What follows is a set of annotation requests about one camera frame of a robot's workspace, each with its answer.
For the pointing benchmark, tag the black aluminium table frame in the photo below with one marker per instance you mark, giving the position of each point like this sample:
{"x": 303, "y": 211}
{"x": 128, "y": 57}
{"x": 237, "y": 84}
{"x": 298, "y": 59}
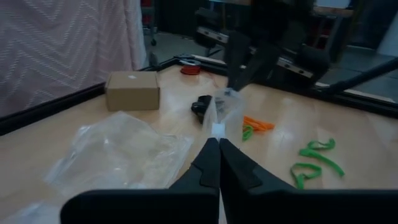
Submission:
{"x": 46, "y": 109}

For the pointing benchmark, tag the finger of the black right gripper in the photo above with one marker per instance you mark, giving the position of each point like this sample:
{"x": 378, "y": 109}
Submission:
{"x": 237, "y": 59}
{"x": 264, "y": 62}

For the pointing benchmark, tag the pink chevron curtain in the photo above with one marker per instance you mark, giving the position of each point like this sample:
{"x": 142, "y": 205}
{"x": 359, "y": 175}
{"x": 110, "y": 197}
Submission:
{"x": 62, "y": 46}

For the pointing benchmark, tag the orange rubber band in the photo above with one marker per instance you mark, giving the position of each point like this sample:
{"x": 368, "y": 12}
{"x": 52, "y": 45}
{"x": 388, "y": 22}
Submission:
{"x": 264, "y": 125}
{"x": 255, "y": 127}

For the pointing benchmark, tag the small cardboard box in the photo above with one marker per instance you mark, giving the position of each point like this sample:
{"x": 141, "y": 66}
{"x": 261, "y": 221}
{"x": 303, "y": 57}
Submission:
{"x": 132, "y": 91}

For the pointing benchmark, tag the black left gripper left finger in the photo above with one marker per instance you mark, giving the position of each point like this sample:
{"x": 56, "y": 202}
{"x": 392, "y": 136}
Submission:
{"x": 186, "y": 205}

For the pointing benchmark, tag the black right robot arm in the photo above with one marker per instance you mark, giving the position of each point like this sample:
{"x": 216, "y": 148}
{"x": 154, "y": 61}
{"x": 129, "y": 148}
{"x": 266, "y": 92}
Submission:
{"x": 280, "y": 9}

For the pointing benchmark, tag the green rubber band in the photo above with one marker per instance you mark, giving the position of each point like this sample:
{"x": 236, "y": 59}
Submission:
{"x": 300, "y": 180}
{"x": 247, "y": 133}
{"x": 323, "y": 161}
{"x": 320, "y": 146}

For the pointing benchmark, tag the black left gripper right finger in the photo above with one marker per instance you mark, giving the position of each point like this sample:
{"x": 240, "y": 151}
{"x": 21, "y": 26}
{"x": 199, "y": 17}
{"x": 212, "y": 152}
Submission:
{"x": 280, "y": 208}

